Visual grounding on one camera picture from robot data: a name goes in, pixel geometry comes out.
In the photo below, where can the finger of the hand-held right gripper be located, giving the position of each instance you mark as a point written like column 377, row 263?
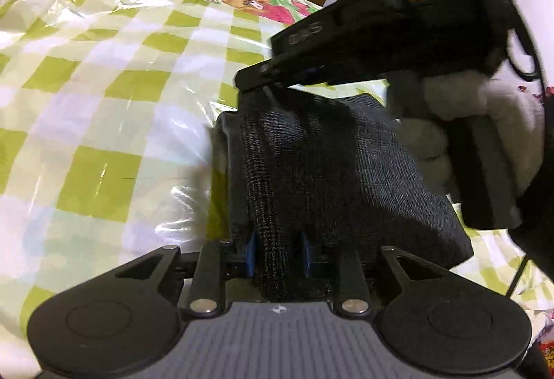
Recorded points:
column 264, row 75

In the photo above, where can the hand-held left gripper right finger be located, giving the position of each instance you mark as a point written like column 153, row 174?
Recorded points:
column 308, row 256

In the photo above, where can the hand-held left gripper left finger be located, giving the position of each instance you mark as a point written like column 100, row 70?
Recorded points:
column 251, row 254

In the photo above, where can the dark grey pants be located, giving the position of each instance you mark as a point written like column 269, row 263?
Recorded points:
column 342, row 171

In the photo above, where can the person's right hand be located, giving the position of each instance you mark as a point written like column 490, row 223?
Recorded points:
column 454, row 95

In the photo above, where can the red packet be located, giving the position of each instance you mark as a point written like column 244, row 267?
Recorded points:
column 546, row 353

